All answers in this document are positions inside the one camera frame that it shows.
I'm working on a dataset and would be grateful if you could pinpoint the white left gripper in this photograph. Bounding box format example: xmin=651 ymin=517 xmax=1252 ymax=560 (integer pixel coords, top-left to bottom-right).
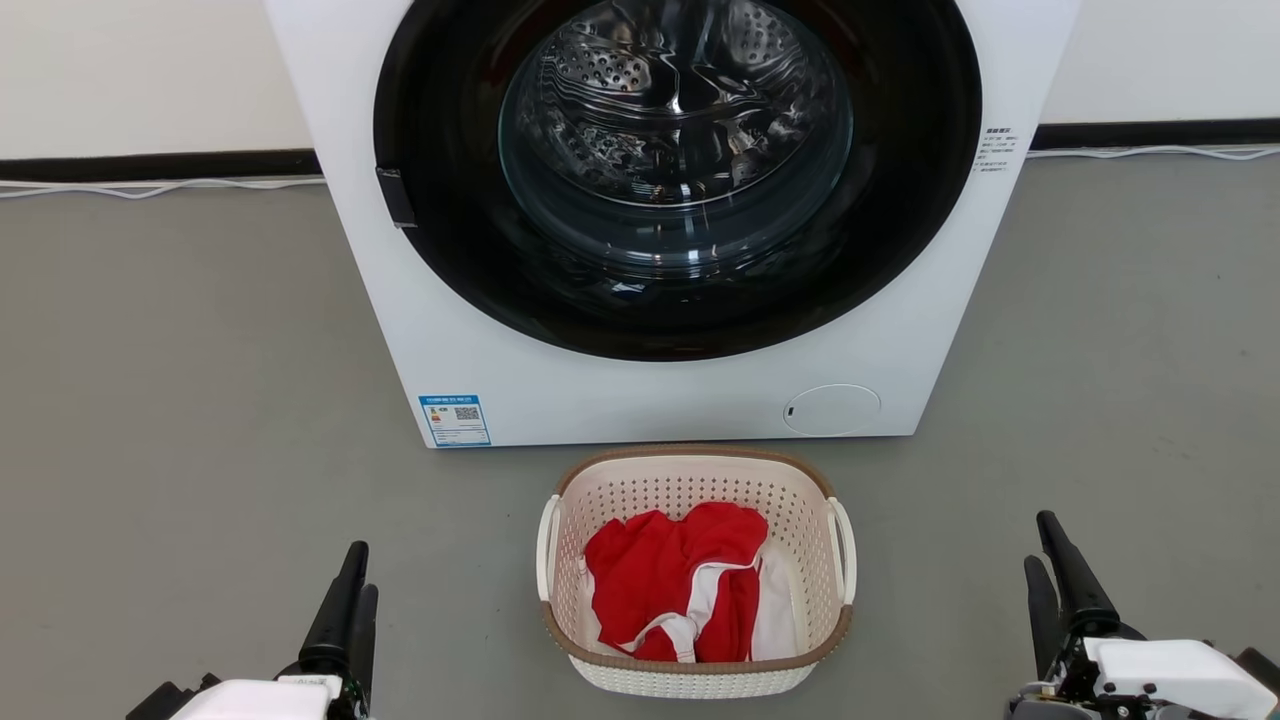
xmin=168 ymin=541 xmax=380 ymax=720

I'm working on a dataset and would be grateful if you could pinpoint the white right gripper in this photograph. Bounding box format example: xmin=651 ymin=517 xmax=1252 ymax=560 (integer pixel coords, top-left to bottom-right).
xmin=1008 ymin=510 xmax=1280 ymax=720

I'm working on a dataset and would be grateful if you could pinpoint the cream perforated laundry basket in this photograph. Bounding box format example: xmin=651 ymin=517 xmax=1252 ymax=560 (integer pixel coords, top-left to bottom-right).
xmin=536 ymin=444 xmax=858 ymax=699

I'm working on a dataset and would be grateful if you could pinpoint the blue energy label sticker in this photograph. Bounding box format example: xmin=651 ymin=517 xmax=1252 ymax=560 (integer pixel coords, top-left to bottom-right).
xmin=418 ymin=394 xmax=493 ymax=449

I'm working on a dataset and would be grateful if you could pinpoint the white garment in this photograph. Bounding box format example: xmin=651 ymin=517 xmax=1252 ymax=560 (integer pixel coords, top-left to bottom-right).
xmin=577 ymin=545 xmax=799 ymax=664

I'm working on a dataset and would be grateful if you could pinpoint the red garment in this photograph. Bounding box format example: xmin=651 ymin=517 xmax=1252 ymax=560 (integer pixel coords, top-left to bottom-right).
xmin=584 ymin=502 xmax=770 ymax=664

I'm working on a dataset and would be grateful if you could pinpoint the round white filter cover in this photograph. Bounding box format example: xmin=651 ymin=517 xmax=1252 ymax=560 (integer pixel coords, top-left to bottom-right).
xmin=782 ymin=384 xmax=883 ymax=438

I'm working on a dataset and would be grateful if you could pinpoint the white washing machine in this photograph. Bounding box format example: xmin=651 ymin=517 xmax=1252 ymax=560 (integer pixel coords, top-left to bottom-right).
xmin=264 ymin=0 xmax=1082 ymax=449

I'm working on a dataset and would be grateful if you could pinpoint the black round washer door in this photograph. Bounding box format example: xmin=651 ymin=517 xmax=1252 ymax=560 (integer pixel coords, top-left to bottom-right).
xmin=373 ymin=0 xmax=984 ymax=363

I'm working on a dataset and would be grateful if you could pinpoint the small printed text label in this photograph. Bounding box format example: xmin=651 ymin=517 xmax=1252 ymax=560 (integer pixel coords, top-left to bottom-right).
xmin=974 ymin=125 xmax=1022 ymax=177

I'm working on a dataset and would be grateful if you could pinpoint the steel washer drum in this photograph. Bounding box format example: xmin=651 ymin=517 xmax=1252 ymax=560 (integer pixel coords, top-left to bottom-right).
xmin=498 ymin=0 xmax=855 ymax=282

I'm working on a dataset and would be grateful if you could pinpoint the black door handle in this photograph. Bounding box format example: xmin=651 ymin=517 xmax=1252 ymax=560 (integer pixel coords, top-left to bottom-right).
xmin=375 ymin=166 xmax=418 ymax=230

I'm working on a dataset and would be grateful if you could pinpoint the white floor cable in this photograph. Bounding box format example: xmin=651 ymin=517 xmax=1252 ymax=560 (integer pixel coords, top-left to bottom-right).
xmin=1027 ymin=144 xmax=1280 ymax=162
xmin=0 ymin=176 xmax=327 ymax=200

